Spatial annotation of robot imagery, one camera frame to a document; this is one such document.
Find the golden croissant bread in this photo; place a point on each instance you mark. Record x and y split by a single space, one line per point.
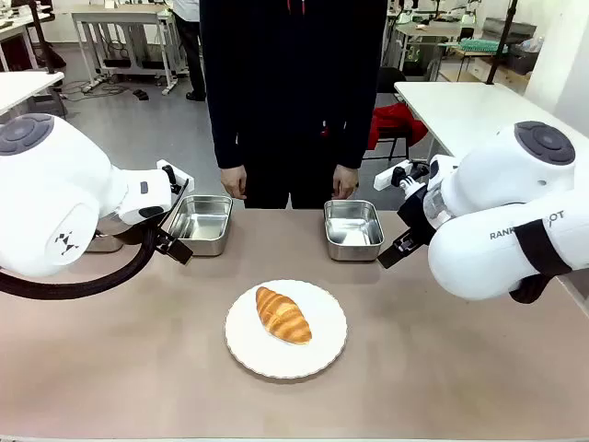
283 317

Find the large white table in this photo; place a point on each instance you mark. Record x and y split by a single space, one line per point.
460 115

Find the small white side table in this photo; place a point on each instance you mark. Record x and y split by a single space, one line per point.
23 89

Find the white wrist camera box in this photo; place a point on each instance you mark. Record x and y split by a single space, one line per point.
180 171
385 177

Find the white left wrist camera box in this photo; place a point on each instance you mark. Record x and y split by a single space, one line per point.
180 171

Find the person left hand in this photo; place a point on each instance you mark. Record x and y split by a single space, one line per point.
345 182

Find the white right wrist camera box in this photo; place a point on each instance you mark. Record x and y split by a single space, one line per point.
385 177

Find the black tall pole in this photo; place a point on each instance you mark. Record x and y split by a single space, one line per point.
501 41

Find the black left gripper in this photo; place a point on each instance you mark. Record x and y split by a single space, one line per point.
178 195

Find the person torso in dark hoodie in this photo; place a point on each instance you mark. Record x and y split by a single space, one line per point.
294 92

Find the grey plastic crate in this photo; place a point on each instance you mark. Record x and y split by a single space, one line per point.
523 59

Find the black stand pole with clamp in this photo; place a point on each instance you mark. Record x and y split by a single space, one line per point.
43 37

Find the person right forearm dark sleeve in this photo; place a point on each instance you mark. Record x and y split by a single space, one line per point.
230 133

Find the person left forearm dark sleeve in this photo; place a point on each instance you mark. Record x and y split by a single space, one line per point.
356 133

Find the stainless steel rectangular container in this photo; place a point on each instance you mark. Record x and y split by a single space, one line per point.
105 243
202 223
353 230

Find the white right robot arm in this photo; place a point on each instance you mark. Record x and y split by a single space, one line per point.
483 258

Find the white scalloped plate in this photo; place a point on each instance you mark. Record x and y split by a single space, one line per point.
285 359

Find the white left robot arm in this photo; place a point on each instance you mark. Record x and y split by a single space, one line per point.
46 193

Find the white floor power strip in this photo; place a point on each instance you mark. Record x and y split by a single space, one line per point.
94 84

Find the grey background workbench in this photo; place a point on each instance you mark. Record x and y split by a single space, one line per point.
124 32

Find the background person in dark trousers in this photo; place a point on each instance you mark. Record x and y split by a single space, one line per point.
193 50

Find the green rack tray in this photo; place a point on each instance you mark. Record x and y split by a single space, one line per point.
483 45

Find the person right hand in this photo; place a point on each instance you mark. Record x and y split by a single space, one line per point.
234 182

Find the chair with red cloth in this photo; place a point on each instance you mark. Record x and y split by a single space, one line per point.
393 126

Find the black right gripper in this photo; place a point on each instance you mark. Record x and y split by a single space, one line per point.
416 216

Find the black object on floor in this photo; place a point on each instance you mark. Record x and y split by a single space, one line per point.
141 94

